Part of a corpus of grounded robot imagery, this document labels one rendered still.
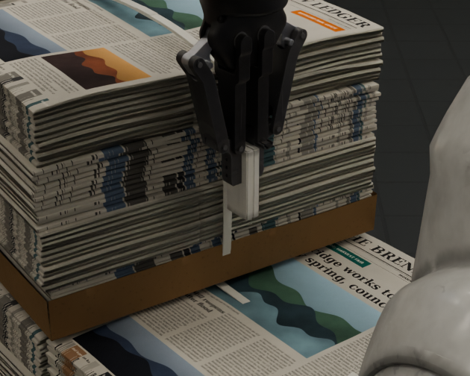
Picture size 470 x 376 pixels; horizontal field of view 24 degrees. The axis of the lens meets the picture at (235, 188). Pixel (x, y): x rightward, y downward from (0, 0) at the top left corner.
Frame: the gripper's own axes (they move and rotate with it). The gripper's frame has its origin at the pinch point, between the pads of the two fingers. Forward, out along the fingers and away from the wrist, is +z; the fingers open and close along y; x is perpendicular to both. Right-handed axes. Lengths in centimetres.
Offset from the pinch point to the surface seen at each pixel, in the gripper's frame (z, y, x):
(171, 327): 13.1, 8.1, -0.4
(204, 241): 7.3, 2.1, -3.3
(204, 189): 1.6, 2.2, -2.9
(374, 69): -5.9, -18.0, -1.5
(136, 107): -7.9, 8.4, -4.2
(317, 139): -0.2, -10.9, -1.8
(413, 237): 96, -134, -93
